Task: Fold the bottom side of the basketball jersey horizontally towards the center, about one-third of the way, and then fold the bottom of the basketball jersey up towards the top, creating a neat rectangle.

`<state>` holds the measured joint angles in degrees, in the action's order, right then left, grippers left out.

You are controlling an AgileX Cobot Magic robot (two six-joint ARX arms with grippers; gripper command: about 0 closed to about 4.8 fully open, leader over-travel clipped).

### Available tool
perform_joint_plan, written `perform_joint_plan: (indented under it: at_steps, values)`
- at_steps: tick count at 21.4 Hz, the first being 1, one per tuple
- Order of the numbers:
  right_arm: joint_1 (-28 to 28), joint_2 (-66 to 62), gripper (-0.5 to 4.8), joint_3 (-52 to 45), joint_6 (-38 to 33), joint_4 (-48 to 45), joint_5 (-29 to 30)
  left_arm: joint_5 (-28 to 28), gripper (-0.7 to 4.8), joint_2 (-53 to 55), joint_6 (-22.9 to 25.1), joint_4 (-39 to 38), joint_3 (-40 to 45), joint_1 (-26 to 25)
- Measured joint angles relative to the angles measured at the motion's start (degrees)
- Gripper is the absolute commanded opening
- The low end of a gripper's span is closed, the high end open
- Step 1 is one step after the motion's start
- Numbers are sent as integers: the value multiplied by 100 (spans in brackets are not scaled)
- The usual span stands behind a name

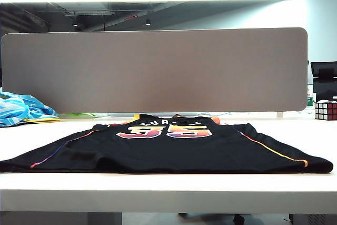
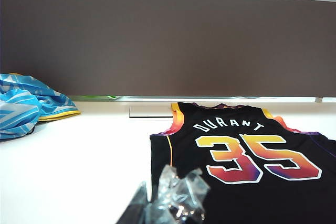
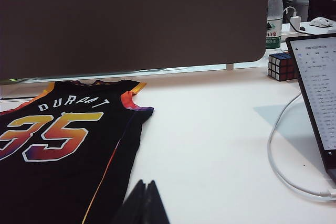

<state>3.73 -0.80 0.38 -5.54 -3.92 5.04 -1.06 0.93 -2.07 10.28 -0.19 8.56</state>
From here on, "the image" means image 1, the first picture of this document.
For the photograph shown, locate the black basketball jersey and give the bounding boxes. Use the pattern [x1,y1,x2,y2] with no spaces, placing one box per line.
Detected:
[0,113,334,174]

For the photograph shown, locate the grey-brown desk divider panel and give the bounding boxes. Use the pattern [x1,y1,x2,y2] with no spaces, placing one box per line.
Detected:
[1,27,309,115]

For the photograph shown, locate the green and white flat item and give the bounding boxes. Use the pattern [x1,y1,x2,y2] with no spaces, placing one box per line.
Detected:
[58,113,97,119]

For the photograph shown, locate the yellow garment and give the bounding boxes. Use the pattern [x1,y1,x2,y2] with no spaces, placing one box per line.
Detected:
[23,117,61,123]

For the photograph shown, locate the blue and white garment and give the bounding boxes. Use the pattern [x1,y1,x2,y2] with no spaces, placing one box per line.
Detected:
[0,91,61,128]

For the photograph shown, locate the black office chair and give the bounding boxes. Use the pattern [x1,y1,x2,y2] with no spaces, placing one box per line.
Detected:
[310,61,337,102]

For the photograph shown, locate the Rubik's cube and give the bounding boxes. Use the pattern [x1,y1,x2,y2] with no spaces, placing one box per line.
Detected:
[314,100,337,121]

